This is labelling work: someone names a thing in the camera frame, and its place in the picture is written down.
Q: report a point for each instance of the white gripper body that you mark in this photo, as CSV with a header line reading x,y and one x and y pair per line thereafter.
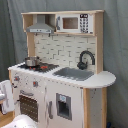
x,y
6,96

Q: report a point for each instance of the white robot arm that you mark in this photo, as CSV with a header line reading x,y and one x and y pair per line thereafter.
x,y
21,121

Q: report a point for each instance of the wooden toy kitchen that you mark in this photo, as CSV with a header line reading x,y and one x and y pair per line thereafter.
x,y
74,50

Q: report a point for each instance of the red grey left knob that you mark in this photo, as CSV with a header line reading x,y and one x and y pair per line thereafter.
x,y
17,78

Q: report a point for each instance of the red grey knob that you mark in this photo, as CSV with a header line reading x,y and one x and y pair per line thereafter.
x,y
17,78
35,83

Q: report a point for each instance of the red grey right knob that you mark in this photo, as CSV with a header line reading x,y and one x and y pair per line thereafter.
x,y
35,83

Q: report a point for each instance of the silver toy pot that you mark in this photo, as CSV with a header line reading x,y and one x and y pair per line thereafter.
x,y
32,61

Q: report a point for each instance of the black toy stovetop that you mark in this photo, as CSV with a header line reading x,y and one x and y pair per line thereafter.
x,y
41,67

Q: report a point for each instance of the grey ice dispenser panel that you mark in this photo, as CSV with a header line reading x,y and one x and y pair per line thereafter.
x,y
63,104

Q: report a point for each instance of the grey toy sink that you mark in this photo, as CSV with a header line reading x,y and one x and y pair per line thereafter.
x,y
74,74

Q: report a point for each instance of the grey range hood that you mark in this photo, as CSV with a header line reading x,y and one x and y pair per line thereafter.
x,y
41,26

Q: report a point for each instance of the white toy microwave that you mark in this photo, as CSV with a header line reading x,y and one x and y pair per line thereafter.
x,y
74,23

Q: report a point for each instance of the grey cabinet door handle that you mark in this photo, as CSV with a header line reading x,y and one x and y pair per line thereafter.
x,y
50,110

